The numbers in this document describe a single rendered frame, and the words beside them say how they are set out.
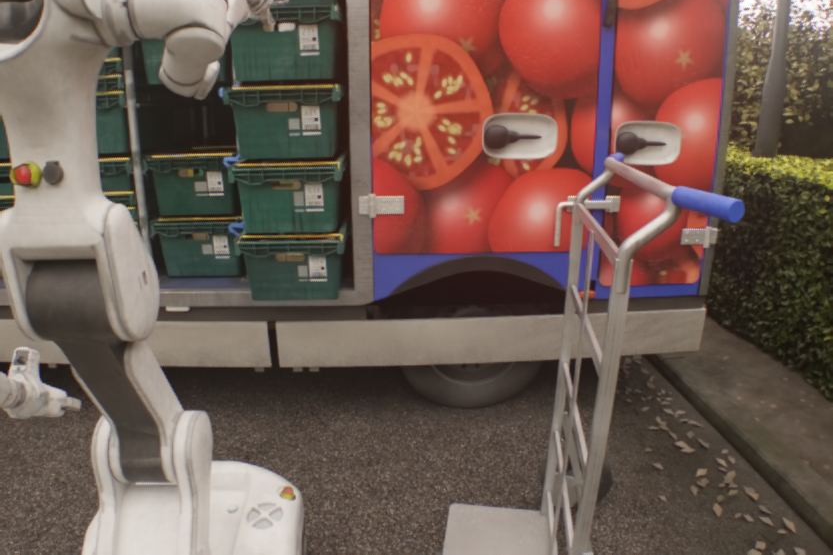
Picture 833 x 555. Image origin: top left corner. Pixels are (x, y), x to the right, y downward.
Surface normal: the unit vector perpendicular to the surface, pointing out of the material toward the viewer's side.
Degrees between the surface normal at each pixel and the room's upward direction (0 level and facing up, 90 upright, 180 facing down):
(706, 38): 90
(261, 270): 96
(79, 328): 113
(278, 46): 98
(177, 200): 91
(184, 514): 48
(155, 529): 44
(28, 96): 129
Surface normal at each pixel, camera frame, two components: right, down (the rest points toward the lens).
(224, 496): 0.00, -0.97
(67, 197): 0.11, 0.19
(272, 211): 0.05, 0.42
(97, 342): 0.10, 0.66
